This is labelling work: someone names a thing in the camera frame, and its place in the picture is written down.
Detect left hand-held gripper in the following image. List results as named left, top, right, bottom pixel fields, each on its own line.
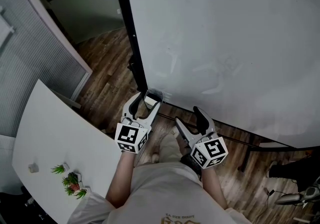
left=114, top=92, right=163, bottom=155

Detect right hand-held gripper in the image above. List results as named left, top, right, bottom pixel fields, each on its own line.
left=174, top=106, right=229, bottom=170

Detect person's left forearm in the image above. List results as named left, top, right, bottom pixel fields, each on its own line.
left=104, top=152, right=137, bottom=209

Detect person's right forearm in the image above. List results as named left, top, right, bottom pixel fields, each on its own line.
left=199, top=167, right=228, bottom=210

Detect whiteboard on black stand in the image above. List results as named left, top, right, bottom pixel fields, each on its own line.
left=111, top=0, right=320, bottom=173

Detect person's beige trousers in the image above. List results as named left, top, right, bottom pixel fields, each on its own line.
left=134, top=130, right=188, bottom=169

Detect black waist device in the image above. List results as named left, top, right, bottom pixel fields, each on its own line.
left=179, top=154, right=202, bottom=181

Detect white table leg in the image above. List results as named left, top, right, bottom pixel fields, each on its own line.
left=63, top=92, right=82, bottom=109

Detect person's white t-shirt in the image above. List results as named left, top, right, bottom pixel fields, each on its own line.
left=67, top=162, right=246, bottom=224

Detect white furniture foot bar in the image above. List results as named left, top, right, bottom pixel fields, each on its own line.
left=259, top=142, right=291, bottom=148

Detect dark green potted succulent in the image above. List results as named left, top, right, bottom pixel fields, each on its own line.
left=62, top=172, right=81, bottom=185

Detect spiky green potted plant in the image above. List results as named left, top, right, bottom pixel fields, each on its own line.
left=74, top=187, right=91, bottom=200
left=50, top=163, right=70, bottom=174

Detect grey metallic device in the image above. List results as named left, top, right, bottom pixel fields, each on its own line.
left=274, top=178, right=320, bottom=209

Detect frosted glass door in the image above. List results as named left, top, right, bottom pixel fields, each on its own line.
left=24, top=0, right=126, bottom=44

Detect black office chair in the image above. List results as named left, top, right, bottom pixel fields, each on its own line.
left=0, top=185, right=48, bottom=224

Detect black cable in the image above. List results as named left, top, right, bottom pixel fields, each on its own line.
left=257, top=188, right=278, bottom=221

